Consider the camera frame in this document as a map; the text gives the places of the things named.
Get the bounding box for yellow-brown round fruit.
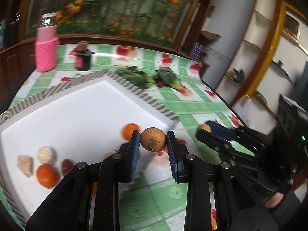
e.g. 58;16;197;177
197;124;212;132

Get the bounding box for small tangerine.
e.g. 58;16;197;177
122;123;141;141

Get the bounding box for brown kiwi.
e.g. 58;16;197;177
140;127;166;153

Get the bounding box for red jujube date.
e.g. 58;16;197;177
62;159;74;177

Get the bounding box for beige rice cake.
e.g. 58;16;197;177
17;155;33;178
37;146;56;165

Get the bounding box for small orange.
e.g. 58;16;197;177
36;164;59;189

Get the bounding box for white plastic bag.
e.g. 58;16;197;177
232;94;256;129

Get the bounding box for white tray striped rim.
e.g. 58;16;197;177
1;69;178;227

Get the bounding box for dark red cherry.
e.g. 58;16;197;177
157;80;165;87

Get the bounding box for green leafy vegetable left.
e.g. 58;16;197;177
115;66;155;90

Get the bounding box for green leafy vegetable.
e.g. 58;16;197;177
115;66;155;90
157;67;183;91

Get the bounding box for green leafy vegetable right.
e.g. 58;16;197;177
157;67;183;91

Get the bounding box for purple bottles pair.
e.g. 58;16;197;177
189;42;204;60

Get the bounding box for small dark jar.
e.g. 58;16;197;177
75;41;94;71

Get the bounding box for pink knitted sleeve bottle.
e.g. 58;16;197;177
34;13;59;73

